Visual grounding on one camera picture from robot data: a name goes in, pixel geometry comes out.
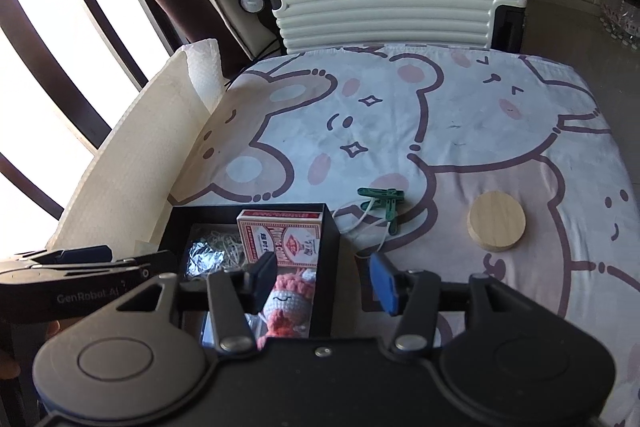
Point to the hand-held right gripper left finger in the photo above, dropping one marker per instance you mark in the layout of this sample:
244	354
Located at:
262	277

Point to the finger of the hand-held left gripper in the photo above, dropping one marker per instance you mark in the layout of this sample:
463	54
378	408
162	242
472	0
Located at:
155	264
80	253

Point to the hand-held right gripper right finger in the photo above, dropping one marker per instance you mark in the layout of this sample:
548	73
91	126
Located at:
382	282

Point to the pink crochet bunny doll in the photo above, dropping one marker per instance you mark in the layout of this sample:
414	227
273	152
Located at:
285	302

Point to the red playing card box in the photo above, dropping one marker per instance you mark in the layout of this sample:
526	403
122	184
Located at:
285	237

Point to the bag of rubber bands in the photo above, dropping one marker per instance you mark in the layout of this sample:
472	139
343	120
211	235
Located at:
210	257

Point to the black storage box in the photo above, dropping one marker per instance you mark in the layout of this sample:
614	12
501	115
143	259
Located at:
332	257

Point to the green clothespin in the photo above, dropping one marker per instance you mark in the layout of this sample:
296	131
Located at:
382	197

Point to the person's left hand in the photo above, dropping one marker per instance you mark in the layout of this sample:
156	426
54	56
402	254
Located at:
9	364

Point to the cream foam sheet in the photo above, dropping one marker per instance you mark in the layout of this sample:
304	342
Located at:
125	167

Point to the round wooden lid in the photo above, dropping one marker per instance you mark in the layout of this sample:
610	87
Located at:
497	219

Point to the bear printed blanket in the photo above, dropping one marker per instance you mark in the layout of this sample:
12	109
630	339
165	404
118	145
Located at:
400	107

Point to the white bubble wrap sheet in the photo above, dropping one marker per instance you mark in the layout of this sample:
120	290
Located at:
205	72

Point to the dark window grille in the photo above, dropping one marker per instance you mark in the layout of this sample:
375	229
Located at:
50	7

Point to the pack of water bottles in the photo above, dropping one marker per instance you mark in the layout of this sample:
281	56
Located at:
622	14

